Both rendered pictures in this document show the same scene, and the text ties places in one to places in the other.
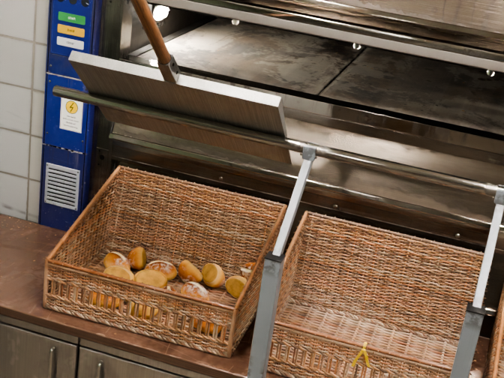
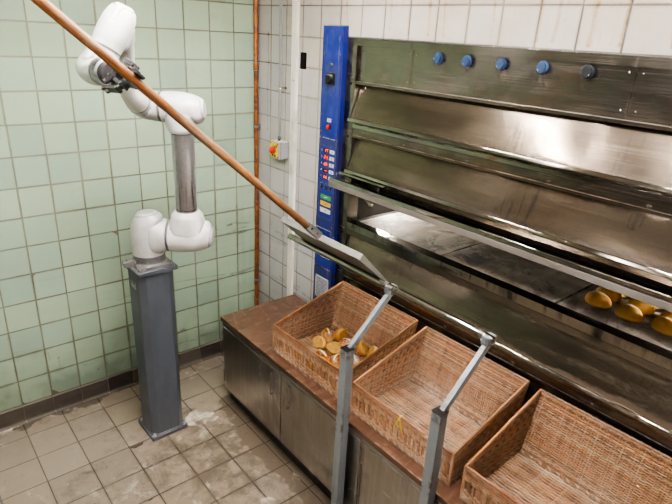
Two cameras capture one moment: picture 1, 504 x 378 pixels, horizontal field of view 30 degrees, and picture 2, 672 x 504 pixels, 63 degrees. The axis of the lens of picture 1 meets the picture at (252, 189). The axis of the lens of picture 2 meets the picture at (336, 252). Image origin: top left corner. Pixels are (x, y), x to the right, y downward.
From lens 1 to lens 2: 1.19 m
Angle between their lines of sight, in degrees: 32
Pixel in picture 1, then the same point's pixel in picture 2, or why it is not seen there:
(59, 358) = (274, 379)
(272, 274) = (343, 358)
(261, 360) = (341, 408)
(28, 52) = (311, 213)
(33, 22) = (313, 198)
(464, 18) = (512, 216)
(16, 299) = (264, 343)
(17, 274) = not seen: hidden behind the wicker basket
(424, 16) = (488, 213)
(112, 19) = (344, 199)
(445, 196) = (503, 333)
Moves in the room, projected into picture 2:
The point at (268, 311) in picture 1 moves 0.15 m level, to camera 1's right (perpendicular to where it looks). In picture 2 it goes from (343, 379) to (374, 394)
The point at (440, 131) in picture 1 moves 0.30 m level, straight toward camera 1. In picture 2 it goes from (501, 290) to (459, 311)
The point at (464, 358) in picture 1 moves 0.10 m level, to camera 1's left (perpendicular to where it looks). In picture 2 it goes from (432, 441) to (406, 429)
